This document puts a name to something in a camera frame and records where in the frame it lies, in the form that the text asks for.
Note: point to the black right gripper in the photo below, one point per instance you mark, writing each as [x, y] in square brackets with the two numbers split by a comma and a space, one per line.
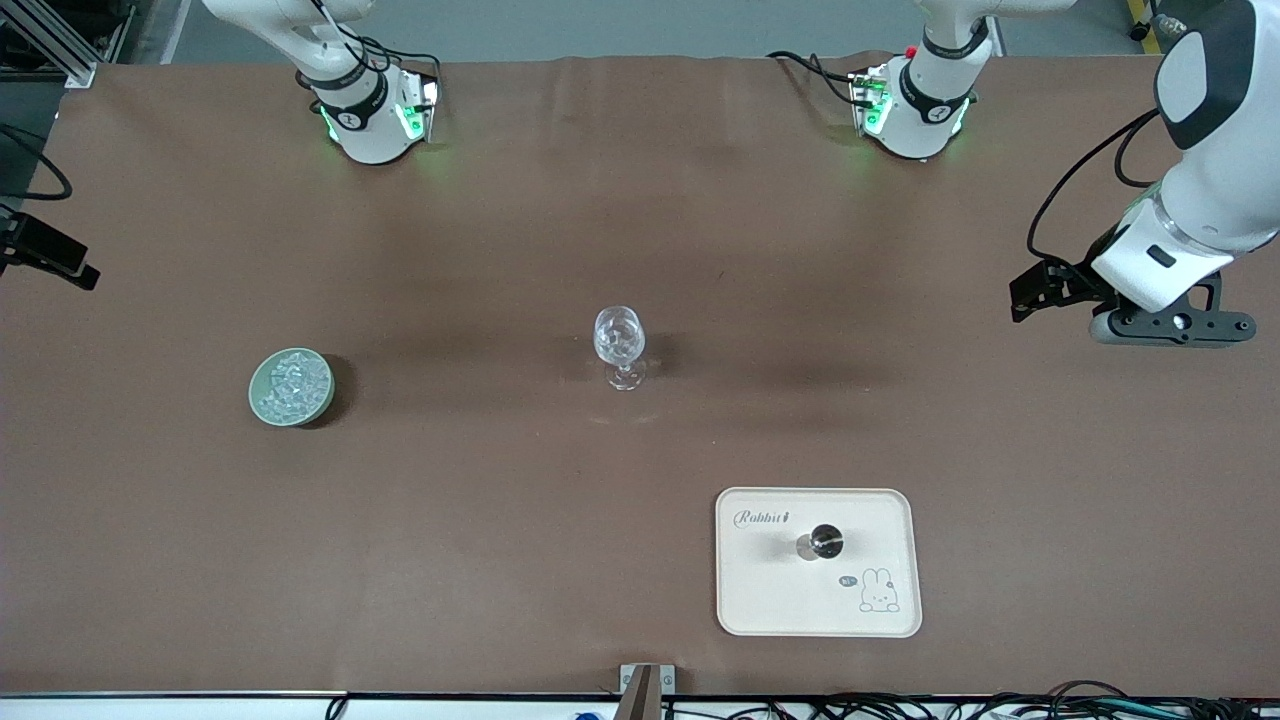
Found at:
[38, 246]

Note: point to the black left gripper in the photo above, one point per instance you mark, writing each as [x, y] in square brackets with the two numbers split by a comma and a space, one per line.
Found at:
[1082, 279]

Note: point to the silver metal jigger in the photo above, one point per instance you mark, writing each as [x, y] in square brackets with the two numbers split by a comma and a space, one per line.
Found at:
[826, 540]

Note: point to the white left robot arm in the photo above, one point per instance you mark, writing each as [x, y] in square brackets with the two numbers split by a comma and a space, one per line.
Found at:
[1230, 180]

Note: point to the clear ice cube heap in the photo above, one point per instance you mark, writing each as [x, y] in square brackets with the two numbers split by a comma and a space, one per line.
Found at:
[295, 385]

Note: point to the clear wine glass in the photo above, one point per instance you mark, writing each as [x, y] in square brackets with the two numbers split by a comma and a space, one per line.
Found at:
[625, 378]

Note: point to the green round bowl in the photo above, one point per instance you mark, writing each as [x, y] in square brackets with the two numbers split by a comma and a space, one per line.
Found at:
[256, 398]

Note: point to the black caster wheel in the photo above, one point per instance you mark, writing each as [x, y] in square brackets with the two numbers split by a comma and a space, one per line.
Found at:
[1139, 32]

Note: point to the cream rabbit print tray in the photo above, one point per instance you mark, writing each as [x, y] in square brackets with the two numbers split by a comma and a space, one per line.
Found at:
[780, 600]

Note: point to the brown table mat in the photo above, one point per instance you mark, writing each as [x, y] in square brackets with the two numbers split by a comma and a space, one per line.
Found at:
[500, 250]

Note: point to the aluminium frame post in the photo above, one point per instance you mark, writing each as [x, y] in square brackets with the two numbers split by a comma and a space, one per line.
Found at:
[70, 50]

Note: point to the grey metal bracket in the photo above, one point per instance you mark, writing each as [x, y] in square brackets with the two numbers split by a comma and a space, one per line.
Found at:
[668, 680]

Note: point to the brown camera pole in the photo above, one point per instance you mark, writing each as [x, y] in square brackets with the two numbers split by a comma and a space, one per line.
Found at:
[642, 700]

